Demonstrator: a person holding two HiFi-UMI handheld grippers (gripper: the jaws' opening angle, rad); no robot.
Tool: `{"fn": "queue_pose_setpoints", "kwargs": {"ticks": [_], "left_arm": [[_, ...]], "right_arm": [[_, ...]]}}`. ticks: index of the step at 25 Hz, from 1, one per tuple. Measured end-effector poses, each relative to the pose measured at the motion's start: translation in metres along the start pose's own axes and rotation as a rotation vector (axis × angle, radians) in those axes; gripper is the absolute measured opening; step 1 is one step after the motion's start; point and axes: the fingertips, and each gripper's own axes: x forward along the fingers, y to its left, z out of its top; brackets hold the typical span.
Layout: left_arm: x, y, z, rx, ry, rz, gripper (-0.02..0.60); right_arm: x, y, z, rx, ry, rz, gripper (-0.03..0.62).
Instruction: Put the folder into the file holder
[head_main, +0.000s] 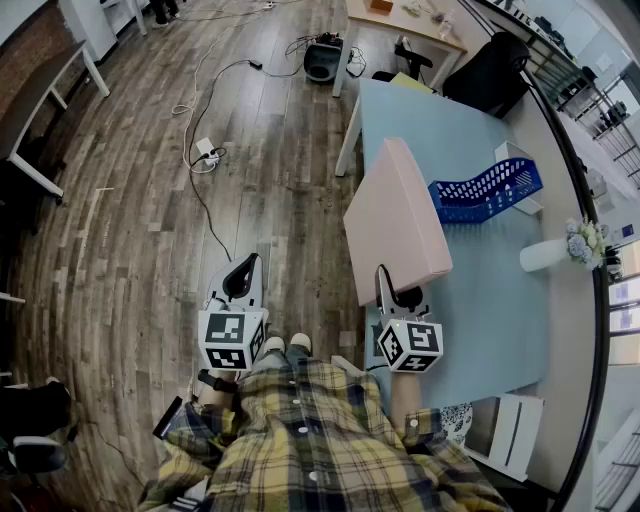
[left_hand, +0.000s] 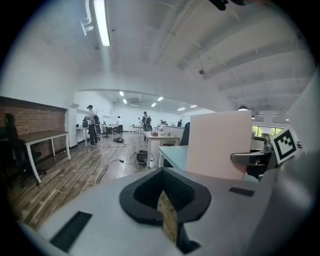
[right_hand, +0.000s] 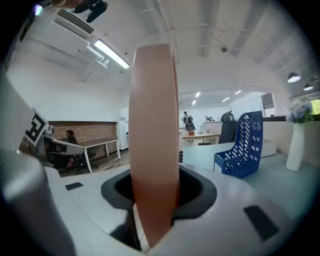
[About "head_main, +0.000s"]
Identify white and blue flower bouquet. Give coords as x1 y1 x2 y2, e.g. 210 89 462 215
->
564 217 609 271

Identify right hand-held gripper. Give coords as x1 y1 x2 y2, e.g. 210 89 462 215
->
376 263 445 374

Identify person's right forearm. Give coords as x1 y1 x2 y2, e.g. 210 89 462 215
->
389 370 425 431

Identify floral patterned cloth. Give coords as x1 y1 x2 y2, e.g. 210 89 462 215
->
439 402 474 447

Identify blue plastic file basket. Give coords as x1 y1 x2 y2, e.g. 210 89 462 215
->
427 157 544 224

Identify black office chair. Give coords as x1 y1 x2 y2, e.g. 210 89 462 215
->
442 31 532 120

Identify white frame desk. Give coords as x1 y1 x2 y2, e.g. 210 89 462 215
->
0 39 112 201

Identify person's grey trousers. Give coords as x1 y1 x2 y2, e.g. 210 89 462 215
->
249 343 314 374

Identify black floor cable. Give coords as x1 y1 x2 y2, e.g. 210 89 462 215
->
187 58 306 262

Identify white square tray box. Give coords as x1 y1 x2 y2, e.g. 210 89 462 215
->
463 393 546 482

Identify black curved railing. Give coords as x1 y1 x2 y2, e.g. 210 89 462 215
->
518 63 612 512

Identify black round floor device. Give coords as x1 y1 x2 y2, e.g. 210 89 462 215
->
303 32 351 84

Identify yellow-green flat box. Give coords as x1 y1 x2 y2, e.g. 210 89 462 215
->
389 71 437 95

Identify metal wire shelf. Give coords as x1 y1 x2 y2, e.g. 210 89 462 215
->
522 19 640 187

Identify black phone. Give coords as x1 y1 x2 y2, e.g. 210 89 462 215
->
152 395 184 441

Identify black armrest chair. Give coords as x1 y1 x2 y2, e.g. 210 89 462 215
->
372 35 434 84

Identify black wristwatch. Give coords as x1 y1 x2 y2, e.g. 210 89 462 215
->
198 368 239 395

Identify white floor cable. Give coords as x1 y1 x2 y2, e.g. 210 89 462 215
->
171 0 281 175

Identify light wooden table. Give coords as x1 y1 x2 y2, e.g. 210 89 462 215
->
332 0 469 99

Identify person's left forearm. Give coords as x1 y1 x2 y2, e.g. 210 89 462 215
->
198 369 241 417

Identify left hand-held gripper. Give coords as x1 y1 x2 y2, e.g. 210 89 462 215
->
198 252 270 372

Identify white power strip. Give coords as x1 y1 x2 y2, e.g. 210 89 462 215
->
195 137 224 169

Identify white vase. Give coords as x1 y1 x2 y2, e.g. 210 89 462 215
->
519 238 572 274

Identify person's yellow plaid shirt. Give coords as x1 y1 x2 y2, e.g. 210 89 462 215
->
137 357 511 512

